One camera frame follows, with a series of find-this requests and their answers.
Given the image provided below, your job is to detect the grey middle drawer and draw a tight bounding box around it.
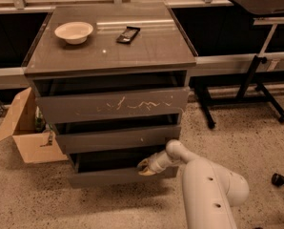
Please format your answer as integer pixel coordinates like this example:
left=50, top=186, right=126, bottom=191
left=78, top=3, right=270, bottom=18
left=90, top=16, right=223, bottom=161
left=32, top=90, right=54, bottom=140
left=55, top=125, right=181, bottom=154

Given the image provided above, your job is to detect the green bottle in box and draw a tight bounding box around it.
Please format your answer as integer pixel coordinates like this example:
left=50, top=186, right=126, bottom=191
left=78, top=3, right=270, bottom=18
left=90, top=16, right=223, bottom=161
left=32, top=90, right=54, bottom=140
left=35, top=108, right=46, bottom=133

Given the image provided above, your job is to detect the grey bottom drawer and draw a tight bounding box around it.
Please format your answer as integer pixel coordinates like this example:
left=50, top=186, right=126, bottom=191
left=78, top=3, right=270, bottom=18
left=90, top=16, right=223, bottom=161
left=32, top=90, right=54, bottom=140
left=69, top=145, right=178, bottom=188

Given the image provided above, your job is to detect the black rolling side table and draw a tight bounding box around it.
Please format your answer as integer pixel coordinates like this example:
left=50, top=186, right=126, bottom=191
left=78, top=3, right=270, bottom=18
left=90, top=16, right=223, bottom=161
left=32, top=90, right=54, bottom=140
left=194, top=0, right=284, bottom=129

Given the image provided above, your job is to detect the grey top drawer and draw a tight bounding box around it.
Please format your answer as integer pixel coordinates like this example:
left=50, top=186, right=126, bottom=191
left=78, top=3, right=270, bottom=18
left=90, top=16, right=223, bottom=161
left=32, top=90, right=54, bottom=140
left=36, top=87, right=189, bottom=124

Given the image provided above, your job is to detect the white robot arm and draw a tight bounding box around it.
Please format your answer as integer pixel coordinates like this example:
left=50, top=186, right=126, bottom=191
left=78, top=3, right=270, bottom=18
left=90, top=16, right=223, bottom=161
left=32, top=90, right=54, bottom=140
left=137, top=139, right=250, bottom=229

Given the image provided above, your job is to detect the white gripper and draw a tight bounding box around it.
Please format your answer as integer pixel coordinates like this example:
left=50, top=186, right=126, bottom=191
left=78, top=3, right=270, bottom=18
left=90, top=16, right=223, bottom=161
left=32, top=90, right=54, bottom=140
left=137, top=151, right=181, bottom=177

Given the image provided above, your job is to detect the black chair caster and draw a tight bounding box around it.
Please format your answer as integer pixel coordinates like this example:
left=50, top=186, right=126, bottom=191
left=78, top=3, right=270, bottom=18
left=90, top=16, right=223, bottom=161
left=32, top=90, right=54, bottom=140
left=272, top=173, right=284, bottom=187

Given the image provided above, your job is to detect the grey drawer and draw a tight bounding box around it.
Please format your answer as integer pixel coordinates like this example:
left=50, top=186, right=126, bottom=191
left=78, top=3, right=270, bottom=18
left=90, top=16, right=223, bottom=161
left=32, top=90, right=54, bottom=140
left=36, top=87, right=189, bottom=124
left=69, top=145, right=178, bottom=188
left=55, top=125, right=181, bottom=154

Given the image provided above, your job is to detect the white bowl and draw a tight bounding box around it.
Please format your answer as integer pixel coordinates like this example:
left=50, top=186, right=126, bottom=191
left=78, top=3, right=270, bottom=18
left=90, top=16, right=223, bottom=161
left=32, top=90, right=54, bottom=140
left=54, top=22, right=93, bottom=45

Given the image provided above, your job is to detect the cardboard box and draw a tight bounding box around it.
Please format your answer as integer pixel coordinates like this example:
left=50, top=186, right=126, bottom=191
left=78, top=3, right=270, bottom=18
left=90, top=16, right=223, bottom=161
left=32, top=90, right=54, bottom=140
left=0, top=88, right=68, bottom=163

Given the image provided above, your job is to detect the black remote control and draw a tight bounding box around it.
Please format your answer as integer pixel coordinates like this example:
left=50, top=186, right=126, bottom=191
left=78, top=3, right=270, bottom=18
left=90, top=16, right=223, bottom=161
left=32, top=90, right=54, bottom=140
left=116, top=27, right=140, bottom=44

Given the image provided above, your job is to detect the grey drawer cabinet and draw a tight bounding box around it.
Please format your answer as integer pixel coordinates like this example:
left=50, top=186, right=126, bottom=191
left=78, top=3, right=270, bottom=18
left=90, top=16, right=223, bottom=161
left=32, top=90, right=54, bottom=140
left=22, top=1, right=199, bottom=189

